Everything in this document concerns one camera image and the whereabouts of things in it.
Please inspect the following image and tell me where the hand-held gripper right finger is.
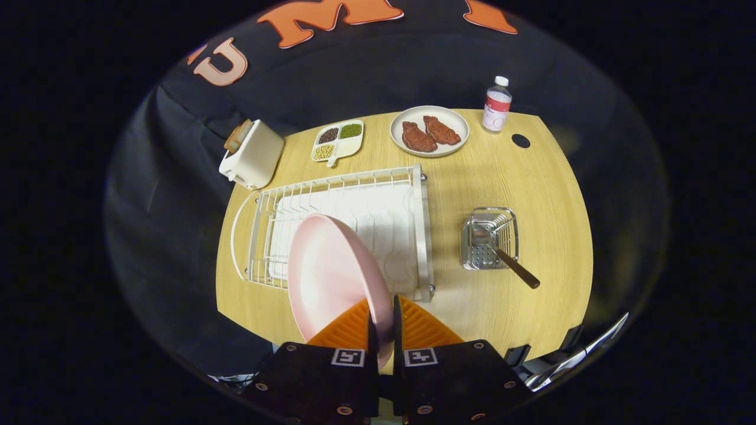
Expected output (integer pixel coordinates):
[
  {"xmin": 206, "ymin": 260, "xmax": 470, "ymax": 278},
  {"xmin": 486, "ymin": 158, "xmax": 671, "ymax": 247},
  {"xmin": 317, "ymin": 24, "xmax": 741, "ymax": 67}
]
[{"xmin": 393, "ymin": 295, "xmax": 532, "ymax": 423}]

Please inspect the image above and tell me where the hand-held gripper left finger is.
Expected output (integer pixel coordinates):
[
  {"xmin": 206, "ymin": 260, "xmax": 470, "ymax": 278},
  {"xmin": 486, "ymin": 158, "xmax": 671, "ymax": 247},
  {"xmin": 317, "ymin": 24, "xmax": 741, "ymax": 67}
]
[{"xmin": 243, "ymin": 298, "xmax": 379, "ymax": 420}]

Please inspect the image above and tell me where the pink plate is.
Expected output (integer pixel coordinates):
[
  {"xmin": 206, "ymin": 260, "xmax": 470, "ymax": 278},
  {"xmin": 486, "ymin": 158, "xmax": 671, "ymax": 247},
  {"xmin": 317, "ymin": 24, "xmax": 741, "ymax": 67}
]
[{"xmin": 288, "ymin": 214, "xmax": 395, "ymax": 370}]

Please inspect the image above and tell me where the silver metal basket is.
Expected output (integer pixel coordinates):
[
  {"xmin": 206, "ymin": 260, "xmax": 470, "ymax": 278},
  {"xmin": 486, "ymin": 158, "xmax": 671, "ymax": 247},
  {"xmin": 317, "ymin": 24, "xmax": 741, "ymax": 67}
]
[{"xmin": 461, "ymin": 207, "xmax": 519, "ymax": 271}]

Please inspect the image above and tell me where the wooden-handled metal spoon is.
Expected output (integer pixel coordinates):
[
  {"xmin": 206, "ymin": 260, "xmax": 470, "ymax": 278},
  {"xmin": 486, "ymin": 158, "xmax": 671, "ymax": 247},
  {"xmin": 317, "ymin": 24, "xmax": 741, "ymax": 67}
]
[{"xmin": 472, "ymin": 227, "xmax": 540, "ymax": 290}]

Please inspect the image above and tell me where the white wire dish rack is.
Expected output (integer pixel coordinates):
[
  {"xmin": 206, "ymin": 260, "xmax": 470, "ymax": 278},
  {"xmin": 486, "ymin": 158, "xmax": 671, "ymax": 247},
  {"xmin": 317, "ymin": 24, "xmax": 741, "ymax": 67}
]
[{"xmin": 230, "ymin": 164, "xmax": 436, "ymax": 303}]

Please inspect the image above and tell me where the white divided snack dish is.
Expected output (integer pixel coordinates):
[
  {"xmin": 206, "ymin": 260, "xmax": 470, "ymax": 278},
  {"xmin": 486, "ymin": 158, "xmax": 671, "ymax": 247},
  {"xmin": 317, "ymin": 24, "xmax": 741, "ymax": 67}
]
[{"xmin": 311, "ymin": 120, "xmax": 364, "ymax": 168}]

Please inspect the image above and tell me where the white meat plate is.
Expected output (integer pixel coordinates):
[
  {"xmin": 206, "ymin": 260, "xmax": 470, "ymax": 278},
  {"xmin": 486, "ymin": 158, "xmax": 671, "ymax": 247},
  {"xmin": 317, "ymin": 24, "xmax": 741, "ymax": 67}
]
[{"xmin": 390, "ymin": 106, "xmax": 470, "ymax": 158}]

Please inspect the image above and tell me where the white toaster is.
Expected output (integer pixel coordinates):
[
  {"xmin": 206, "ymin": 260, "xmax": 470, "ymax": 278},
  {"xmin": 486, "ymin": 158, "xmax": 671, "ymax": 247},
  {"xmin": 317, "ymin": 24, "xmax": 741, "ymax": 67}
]
[{"xmin": 219, "ymin": 119, "xmax": 285, "ymax": 190}]

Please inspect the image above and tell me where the red-brown meat piece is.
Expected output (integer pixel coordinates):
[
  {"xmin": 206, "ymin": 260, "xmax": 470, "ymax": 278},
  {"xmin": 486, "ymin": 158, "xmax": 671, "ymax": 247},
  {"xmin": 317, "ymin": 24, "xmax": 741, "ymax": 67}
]
[
  {"xmin": 423, "ymin": 116, "xmax": 461, "ymax": 146},
  {"xmin": 402, "ymin": 121, "xmax": 438, "ymax": 153}
]

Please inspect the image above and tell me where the brown toast slice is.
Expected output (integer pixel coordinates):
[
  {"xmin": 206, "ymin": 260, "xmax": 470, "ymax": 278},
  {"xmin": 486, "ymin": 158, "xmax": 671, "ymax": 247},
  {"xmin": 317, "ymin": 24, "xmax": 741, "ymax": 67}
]
[{"xmin": 223, "ymin": 120, "xmax": 253, "ymax": 154}]

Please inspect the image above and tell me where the clear bottle red label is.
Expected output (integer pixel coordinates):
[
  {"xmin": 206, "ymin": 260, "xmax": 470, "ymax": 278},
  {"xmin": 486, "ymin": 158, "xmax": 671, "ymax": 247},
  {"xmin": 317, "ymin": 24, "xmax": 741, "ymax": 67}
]
[{"xmin": 481, "ymin": 76, "xmax": 513, "ymax": 133}]

